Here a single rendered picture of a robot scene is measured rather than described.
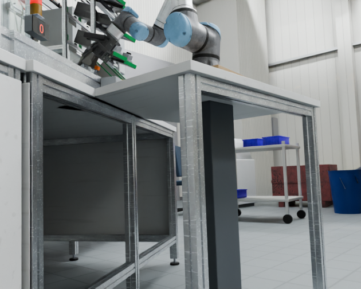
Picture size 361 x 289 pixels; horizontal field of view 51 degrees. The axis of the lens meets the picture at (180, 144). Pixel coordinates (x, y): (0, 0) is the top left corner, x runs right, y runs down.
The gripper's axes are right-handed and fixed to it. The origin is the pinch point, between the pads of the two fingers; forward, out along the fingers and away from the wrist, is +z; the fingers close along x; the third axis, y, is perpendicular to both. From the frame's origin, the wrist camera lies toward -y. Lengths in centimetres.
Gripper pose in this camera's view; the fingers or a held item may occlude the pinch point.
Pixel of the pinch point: (81, 65)
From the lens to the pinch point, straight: 187.6
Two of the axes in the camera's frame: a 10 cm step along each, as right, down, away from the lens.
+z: -6.7, 7.3, 1.0
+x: 2.4, 0.8, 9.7
